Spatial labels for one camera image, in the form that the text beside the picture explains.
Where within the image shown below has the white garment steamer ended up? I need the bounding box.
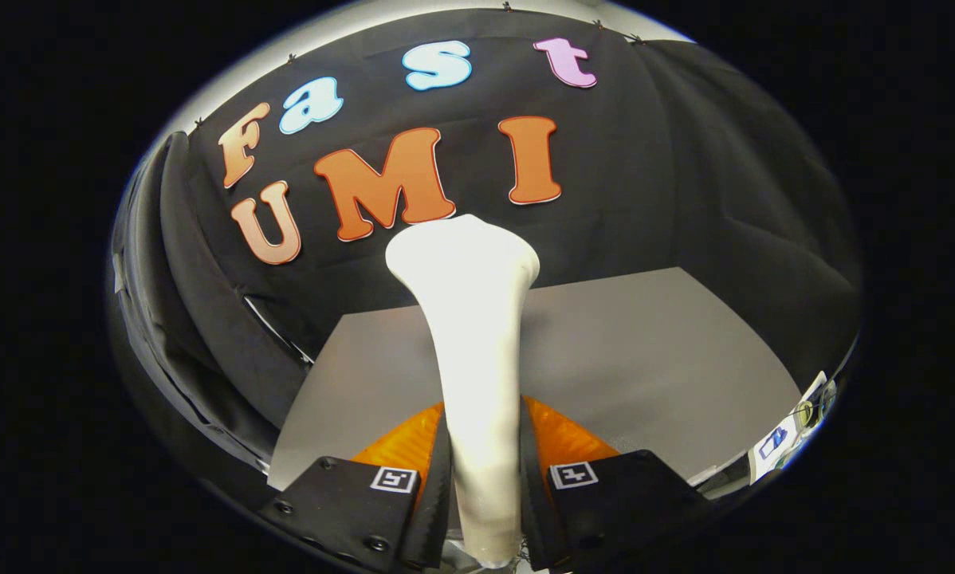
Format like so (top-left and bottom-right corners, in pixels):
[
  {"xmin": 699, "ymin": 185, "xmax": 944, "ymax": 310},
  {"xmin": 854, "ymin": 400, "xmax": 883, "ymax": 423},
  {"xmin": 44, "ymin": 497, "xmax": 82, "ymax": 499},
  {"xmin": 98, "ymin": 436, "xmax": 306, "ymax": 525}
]
[{"xmin": 384, "ymin": 214, "xmax": 542, "ymax": 568}]

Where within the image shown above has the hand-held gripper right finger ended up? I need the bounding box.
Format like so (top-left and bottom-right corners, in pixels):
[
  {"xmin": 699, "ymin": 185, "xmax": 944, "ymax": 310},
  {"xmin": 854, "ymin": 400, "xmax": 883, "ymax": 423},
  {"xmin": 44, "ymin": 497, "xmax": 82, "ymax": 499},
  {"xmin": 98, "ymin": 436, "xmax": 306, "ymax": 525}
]
[{"xmin": 517, "ymin": 395, "xmax": 715, "ymax": 573}]

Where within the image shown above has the white desk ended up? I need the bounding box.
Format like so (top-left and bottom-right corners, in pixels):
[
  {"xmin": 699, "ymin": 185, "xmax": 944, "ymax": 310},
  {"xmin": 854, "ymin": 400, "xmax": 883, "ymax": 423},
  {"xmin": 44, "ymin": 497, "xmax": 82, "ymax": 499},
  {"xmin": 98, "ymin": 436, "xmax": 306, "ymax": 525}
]
[{"xmin": 749, "ymin": 371, "xmax": 837, "ymax": 486}]

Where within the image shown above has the grey cabinet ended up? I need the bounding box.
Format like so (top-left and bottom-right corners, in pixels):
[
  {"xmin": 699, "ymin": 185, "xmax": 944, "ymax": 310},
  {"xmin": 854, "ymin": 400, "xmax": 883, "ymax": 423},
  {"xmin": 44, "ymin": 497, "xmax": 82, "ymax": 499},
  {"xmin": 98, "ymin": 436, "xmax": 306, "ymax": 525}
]
[{"xmin": 266, "ymin": 267, "xmax": 805, "ymax": 491}]

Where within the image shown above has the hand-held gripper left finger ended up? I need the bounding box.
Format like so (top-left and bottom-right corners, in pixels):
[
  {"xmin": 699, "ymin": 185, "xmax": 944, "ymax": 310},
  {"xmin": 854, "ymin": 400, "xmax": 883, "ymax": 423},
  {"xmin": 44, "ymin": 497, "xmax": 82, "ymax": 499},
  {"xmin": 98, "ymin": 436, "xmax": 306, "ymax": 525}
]
[{"xmin": 258, "ymin": 401, "xmax": 456, "ymax": 574}]

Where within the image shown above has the black backdrop cloth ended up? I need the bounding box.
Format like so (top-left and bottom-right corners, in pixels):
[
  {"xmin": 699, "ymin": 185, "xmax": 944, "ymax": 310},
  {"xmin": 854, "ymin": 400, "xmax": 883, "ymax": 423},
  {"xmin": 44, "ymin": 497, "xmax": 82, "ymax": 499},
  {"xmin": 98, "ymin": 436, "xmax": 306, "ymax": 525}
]
[{"xmin": 109, "ymin": 8, "xmax": 865, "ymax": 511}]

